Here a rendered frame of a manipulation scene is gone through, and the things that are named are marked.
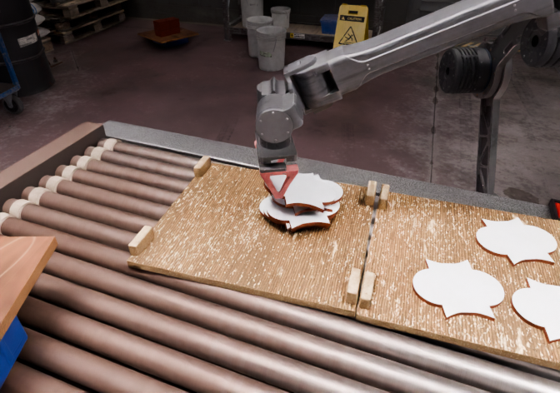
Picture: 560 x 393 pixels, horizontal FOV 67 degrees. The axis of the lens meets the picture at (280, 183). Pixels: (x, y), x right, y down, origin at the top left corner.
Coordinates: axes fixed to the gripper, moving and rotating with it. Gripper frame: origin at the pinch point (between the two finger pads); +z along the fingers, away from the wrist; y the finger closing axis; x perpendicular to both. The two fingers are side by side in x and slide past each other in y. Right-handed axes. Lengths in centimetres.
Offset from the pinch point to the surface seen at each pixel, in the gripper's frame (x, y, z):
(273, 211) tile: -0.9, 2.6, 4.9
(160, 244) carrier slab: -22.6, 5.3, 7.9
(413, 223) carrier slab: 26.6, 5.8, 8.7
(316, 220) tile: 6.7, 6.1, 5.0
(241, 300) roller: -8.5, 18.7, 10.1
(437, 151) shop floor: 131, -170, 105
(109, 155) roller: -39, -33, 10
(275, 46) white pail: 41, -340, 80
